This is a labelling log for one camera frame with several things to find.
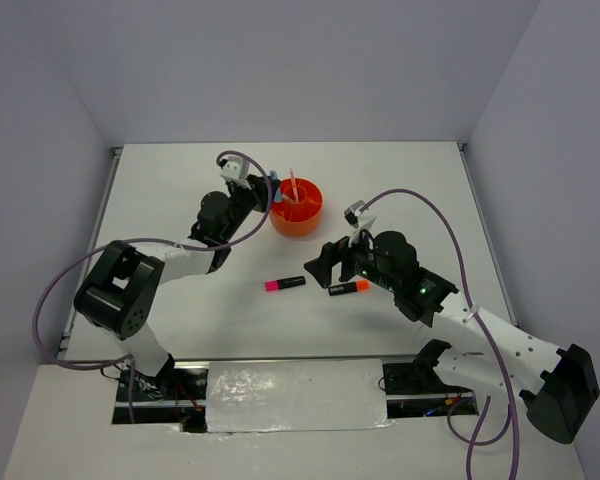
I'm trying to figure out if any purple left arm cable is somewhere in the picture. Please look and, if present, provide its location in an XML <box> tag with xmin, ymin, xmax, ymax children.
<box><xmin>32</xmin><ymin>149</ymin><xmax>276</xmax><ymax>426</ymax></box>

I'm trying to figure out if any orange highlighter with black body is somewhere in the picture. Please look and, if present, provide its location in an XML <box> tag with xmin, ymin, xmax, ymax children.
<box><xmin>328</xmin><ymin>279</ymin><xmax>370</xmax><ymax>296</ymax></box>

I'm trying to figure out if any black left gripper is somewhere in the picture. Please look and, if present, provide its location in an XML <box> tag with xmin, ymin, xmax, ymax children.
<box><xmin>221</xmin><ymin>174</ymin><xmax>280</xmax><ymax>241</ymax></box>

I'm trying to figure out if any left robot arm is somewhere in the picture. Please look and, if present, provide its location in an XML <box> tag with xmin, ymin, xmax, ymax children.
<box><xmin>74</xmin><ymin>172</ymin><xmax>280</xmax><ymax>399</ymax></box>

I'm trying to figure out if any thin orange pen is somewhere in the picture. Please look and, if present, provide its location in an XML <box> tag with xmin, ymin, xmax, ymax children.
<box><xmin>289</xmin><ymin>168</ymin><xmax>300</xmax><ymax>203</ymax></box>

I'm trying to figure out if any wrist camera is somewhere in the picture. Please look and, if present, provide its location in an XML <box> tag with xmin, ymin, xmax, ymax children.
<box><xmin>344</xmin><ymin>200</ymin><xmax>377</xmax><ymax>247</ymax></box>
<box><xmin>219</xmin><ymin>155</ymin><xmax>249</xmax><ymax>185</ymax></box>

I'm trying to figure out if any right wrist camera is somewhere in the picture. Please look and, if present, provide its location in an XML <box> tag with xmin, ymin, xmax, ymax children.
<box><xmin>344</xmin><ymin>200</ymin><xmax>377</xmax><ymax>247</ymax></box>

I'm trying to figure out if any blue capsule eraser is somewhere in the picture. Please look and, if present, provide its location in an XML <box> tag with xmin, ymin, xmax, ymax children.
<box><xmin>269</xmin><ymin>170</ymin><xmax>282</xmax><ymax>204</ymax></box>

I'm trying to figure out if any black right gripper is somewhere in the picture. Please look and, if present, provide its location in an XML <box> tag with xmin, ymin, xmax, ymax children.
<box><xmin>304</xmin><ymin>222</ymin><xmax>399</xmax><ymax>292</ymax></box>

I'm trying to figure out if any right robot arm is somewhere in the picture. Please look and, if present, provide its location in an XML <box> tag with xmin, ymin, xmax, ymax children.
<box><xmin>304</xmin><ymin>231</ymin><xmax>600</xmax><ymax>444</ymax></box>

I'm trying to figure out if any orange round compartment organizer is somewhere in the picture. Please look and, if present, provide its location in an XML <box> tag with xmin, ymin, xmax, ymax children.
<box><xmin>269</xmin><ymin>178</ymin><xmax>324</xmax><ymax>237</ymax></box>

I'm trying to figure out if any silver foil covered panel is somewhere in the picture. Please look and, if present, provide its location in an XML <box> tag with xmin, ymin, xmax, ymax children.
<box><xmin>205</xmin><ymin>359</ymin><xmax>391</xmax><ymax>433</ymax></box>

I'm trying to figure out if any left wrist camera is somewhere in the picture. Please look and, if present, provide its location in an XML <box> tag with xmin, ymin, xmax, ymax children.
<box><xmin>219</xmin><ymin>155</ymin><xmax>249</xmax><ymax>185</ymax></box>

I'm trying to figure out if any pink highlighter with black cap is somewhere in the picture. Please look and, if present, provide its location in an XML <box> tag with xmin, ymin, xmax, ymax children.
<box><xmin>264</xmin><ymin>275</ymin><xmax>306</xmax><ymax>292</ymax></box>

